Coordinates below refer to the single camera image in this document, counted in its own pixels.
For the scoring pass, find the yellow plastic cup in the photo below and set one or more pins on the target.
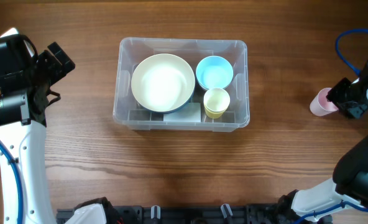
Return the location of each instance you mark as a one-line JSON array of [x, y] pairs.
[[213, 114]]

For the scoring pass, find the pink plastic cup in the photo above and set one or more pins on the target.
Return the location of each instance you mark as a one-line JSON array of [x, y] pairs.
[[320, 106]]

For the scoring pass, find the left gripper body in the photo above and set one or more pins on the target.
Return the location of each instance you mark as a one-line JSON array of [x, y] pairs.
[[48, 70]]

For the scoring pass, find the pale cream plastic cup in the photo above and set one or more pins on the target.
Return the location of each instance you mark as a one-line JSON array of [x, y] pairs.
[[216, 100]]

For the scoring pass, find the cream plastic bowl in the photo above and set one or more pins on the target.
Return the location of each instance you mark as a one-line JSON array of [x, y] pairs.
[[162, 66]]

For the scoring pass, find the dark blue bowl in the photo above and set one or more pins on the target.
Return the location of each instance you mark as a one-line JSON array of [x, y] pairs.
[[164, 95]]

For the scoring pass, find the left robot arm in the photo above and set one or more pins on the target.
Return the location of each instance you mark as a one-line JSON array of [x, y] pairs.
[[23, 125]]

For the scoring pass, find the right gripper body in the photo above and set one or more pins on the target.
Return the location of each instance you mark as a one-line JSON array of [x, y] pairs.
[[350, 98]]

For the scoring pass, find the clear plastic storage container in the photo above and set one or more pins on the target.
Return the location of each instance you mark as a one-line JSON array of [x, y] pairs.
[[133, 50]]

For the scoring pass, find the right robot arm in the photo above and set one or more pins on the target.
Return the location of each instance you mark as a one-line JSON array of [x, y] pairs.
[[348, 187]]

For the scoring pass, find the light blue small bowl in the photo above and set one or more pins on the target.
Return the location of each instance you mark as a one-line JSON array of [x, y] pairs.
[[214, 72]]

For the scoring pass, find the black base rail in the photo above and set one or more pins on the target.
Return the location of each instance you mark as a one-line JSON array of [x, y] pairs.
[[248, 214]]

